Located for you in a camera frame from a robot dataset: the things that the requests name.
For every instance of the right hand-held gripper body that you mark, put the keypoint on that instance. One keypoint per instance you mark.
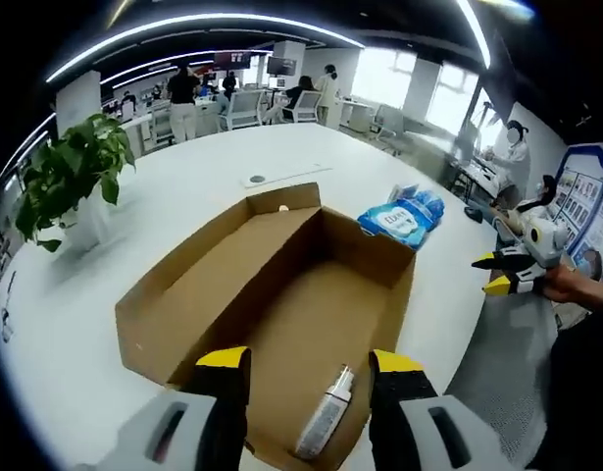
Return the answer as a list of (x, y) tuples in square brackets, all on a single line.
[(551, 245)]

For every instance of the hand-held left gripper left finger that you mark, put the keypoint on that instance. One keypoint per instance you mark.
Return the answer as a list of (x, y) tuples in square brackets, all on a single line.
[(136, 436)]

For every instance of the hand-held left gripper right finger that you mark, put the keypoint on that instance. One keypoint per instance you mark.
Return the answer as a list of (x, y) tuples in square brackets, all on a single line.
[(414, 432)]

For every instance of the blue wet wipes pack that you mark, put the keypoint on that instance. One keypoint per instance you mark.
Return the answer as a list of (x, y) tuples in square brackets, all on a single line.
[(399, 225)]

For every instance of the brown cardboard shoe box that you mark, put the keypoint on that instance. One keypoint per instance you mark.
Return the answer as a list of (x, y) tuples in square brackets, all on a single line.
[(301, 314)]

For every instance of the person's right hand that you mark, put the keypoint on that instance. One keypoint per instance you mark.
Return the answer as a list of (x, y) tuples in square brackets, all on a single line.
[(575, 289)]

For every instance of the grey mesh chair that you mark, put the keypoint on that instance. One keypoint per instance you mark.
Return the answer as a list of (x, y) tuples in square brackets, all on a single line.
[(507, 368)]

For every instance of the white pump bottle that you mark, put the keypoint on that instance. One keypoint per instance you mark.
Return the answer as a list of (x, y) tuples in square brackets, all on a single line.
[(325, 417)]

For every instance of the person's black shirt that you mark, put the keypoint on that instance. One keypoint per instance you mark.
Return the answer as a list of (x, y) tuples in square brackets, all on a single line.
[(590, 373)]

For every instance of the white mesh office chair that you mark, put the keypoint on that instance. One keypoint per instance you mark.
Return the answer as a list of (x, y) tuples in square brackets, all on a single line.
[(308, 105), (244, 110)]

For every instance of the potted green plant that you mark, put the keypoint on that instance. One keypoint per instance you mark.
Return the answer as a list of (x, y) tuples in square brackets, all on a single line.
[(70, 167)]

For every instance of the hanging display screen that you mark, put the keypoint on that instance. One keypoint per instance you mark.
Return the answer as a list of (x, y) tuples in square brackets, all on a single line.
[(232, 59)]

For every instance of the curved ceiling light strip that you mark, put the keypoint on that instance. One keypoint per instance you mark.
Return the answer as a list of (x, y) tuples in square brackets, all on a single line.
[(193, 18)]

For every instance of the wall poster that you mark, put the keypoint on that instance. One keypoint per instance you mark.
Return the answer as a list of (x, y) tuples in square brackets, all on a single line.
[(583, 196)]

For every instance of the wall monitor screen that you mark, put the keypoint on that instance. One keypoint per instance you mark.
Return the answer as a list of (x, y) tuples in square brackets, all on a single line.
[(281, 65)]

